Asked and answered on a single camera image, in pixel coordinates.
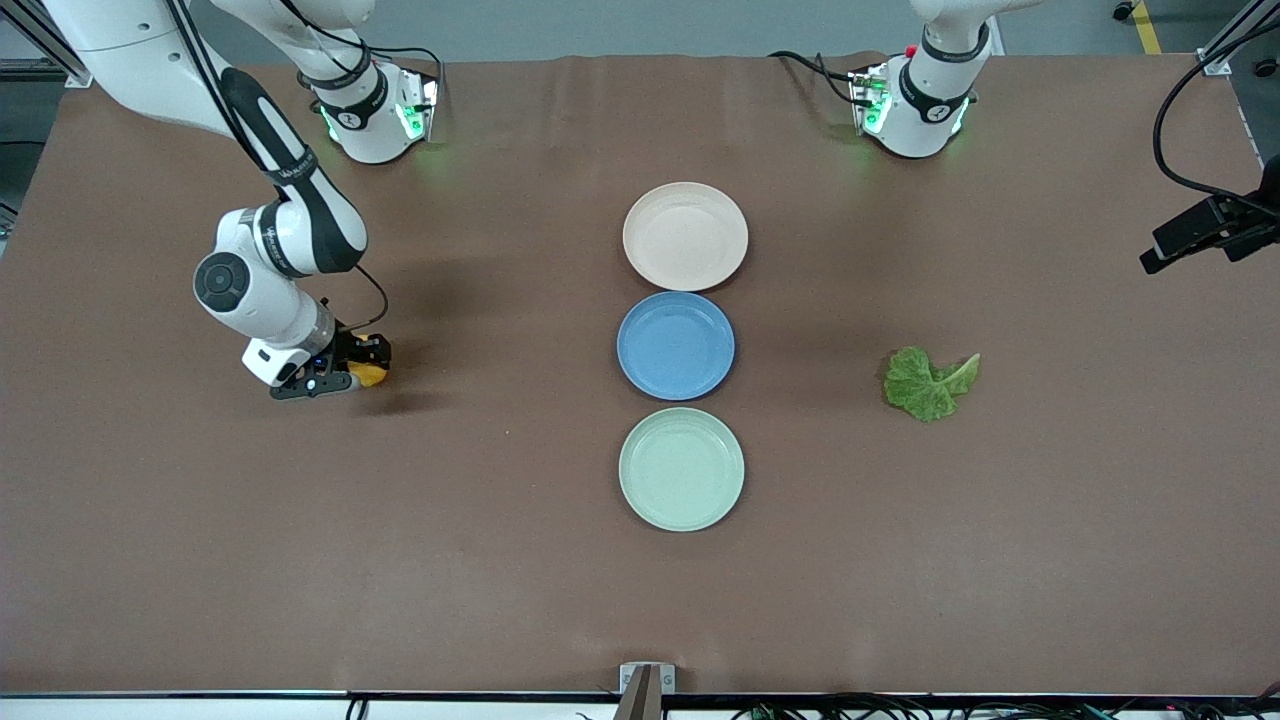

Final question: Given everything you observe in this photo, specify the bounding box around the cream round plate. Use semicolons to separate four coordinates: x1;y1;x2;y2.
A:
622;182;749;292

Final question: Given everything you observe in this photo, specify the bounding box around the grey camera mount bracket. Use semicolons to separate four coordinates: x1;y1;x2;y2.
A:
615;662;677;720

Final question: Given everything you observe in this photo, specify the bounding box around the green lettuce leaf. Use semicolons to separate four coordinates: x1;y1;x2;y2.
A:
883;346;982;423

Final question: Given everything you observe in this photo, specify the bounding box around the black table edge strip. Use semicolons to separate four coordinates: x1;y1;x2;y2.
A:
0;689;1280;701

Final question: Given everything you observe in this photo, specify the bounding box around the aluminium frame profile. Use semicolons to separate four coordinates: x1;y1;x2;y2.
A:
0;0;93;89
1198;0;1280;77

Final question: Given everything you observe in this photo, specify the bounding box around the long black looping cable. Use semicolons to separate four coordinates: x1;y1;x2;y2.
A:
1152;18;1280;216

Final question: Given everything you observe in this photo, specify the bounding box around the blue bowl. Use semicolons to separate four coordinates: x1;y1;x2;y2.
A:
617;291;736;401

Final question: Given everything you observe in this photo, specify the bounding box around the pale green round plate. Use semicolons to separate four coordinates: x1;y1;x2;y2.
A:
618;407;746;532

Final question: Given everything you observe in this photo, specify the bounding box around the black base cable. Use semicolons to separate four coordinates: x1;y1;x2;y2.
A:
368;44;447;101
768;49;863;107

